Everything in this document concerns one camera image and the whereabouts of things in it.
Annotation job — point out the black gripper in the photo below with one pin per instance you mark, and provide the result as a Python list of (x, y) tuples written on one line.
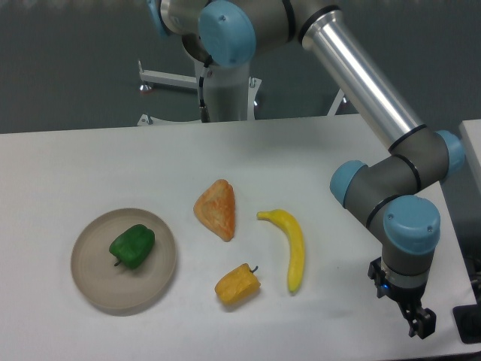
[(407, 291)]

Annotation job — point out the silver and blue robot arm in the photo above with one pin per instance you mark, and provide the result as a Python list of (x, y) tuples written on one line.
[(226, 35)]

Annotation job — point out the yellow-orange bell pepper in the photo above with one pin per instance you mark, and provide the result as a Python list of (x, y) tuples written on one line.
[(237, 285)]

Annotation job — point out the green bell pepper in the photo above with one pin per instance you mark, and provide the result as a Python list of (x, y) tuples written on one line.
[(133, 246)]

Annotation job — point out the beige round plate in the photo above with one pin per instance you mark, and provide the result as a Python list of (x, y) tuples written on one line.
[(118, 290)]

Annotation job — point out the black device at right edge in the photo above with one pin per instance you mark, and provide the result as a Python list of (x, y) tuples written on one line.
[(467, 320)]

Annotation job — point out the yellow banana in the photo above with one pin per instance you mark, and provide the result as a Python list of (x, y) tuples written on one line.
[(292, 230)]

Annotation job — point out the orange triangular toast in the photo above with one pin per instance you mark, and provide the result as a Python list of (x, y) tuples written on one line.
[(215, 209)]

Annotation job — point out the white robot stand frame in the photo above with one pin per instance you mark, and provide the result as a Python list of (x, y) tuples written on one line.
[(165, 80)]

